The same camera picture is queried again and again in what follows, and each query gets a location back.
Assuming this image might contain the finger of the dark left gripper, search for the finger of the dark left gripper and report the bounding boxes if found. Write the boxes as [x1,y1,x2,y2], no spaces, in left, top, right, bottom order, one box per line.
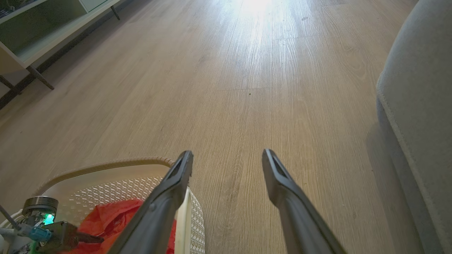
[76,231,105,244]

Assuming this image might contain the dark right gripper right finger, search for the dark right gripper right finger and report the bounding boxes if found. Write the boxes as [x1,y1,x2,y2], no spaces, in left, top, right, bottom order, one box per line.
[262,149,347,254]

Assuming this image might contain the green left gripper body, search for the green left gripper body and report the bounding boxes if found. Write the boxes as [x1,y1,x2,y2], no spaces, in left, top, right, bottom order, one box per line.
[37,221,79,252]

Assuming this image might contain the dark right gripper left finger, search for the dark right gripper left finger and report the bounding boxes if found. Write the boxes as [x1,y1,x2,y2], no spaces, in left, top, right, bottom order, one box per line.
[108,151,194,254]

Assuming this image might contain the red white cloth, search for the red white cloth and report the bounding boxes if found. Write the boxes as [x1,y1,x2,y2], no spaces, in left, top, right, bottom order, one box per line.
[58,198,177,254]

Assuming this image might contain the grey fabric sofa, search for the grey fabric sofa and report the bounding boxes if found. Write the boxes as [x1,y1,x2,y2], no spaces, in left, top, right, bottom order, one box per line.
[375,0,452,254]

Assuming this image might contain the beige plastic laundry basket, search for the beige plastic laundry basket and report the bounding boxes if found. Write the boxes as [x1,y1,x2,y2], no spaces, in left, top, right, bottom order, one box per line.
[0,156,206,254]

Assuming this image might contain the white cabinet with black legs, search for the white cabinet with black legs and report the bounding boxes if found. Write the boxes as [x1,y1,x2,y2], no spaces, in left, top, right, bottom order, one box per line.
[0,0,123,91]

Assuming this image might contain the blue cable connector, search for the blue cable connector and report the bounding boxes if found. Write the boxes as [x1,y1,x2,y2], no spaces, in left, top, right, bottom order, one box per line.
[29,226,53,242]

